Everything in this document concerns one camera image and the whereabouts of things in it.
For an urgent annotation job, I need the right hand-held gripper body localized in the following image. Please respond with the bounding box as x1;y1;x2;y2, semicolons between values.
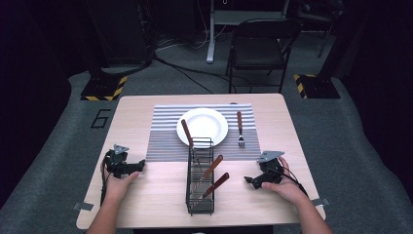
256;150;285;184

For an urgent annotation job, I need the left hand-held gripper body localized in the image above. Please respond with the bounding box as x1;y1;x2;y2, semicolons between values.
105;143;131;179

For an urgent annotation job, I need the wooden-handled knife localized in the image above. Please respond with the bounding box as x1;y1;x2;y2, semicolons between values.
202;172;231;200
194;154;225;193

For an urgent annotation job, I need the black wire cutlery rack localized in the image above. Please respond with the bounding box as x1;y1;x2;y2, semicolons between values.
185;136;215;216

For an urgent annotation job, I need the wooden-handled utensil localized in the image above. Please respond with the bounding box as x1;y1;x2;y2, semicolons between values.
180;118;195;148

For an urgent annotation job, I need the person's right hand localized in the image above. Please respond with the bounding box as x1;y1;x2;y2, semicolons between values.
261;156;310;206

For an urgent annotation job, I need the person's left hand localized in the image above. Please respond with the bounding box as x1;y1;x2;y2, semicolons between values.
102;162;141;203

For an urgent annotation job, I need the grey striped placemat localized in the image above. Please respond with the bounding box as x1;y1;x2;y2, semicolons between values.
145;102;263;163

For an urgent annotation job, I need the grey tape piece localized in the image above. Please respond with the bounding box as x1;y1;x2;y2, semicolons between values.
312;197;331;208
72;201;95;212

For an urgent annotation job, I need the white plate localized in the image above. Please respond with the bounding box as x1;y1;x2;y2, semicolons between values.
175;107;229;149

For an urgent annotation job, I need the black yellow-striped stand base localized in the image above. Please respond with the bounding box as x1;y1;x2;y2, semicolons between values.
80;75;129;101
293;73;342;99

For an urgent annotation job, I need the black folding chair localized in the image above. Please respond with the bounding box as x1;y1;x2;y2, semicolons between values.
225;18;304;95

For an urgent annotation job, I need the white desk stand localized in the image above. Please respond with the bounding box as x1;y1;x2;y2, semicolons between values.
206;0;290;64

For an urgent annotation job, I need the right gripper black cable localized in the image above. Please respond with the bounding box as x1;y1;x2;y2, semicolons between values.
278;166;310;198

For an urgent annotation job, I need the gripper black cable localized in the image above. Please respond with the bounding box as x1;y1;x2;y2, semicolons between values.
278;166;310;198
99;155;113;207

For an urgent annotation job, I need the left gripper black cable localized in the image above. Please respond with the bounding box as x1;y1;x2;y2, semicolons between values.
99;155;113;207

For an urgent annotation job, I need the wooden-handled fork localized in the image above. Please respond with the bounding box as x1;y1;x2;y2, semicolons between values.
236;110;245;148

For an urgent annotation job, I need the black floor cable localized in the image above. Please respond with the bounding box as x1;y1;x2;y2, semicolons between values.
152;53;254;96

